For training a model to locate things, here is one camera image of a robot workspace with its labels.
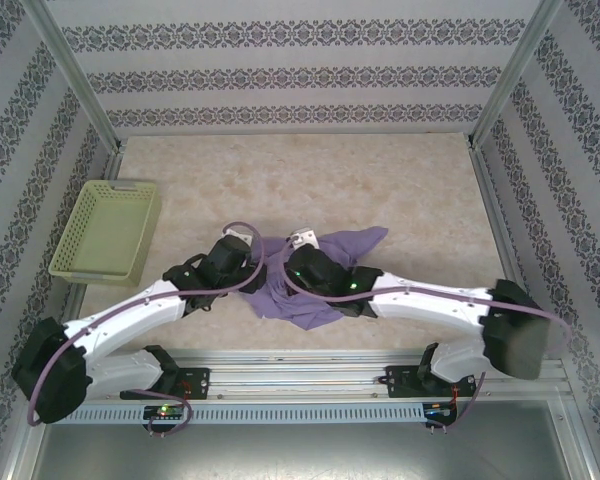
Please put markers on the purple t-shirt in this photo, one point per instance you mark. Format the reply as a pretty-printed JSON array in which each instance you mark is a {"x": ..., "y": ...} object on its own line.
[{"x": 360, "y": 240}]

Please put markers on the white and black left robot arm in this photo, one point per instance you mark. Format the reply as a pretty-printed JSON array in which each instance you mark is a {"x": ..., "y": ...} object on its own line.
[{"x": 130, "y": 310}]

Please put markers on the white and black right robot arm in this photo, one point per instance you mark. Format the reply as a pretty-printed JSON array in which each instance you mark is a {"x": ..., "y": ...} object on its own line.
[{"x": 430, "y": 305}]

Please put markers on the pale green perforated plastic basket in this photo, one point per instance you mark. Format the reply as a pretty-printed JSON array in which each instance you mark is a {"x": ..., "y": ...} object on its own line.
[{"x": 105, "y": 235}]

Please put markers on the left controller board green light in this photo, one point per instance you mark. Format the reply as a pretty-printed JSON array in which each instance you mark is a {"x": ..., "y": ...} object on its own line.
[{"x": 165, "y": 411}]

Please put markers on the grey metal sheet panel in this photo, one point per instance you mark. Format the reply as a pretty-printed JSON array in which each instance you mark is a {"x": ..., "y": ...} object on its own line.
[{"x": 300, "y": 455}]

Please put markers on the aluminium mounting rail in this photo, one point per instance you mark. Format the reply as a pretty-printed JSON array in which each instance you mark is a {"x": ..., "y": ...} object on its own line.
[{"x": 300, "y": 375}]

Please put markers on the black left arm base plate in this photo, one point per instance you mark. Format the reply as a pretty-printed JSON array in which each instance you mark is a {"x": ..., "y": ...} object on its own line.
[{"x": 197, "y": 382}]

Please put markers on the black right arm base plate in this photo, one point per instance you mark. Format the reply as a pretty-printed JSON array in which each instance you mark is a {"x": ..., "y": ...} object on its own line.
[{"x": 397, "y": 380}]

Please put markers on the aluminium side rail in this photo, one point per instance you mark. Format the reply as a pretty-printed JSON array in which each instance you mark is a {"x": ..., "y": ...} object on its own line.
[
  {"x": 111, "y": 165},
  {"x": 490, "y": 200}
]

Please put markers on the aluminium frame post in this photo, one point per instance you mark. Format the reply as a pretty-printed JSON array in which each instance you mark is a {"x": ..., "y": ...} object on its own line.
[
  {"x": 70, "y": 65},
  {"x": 517, "y": 65}
]

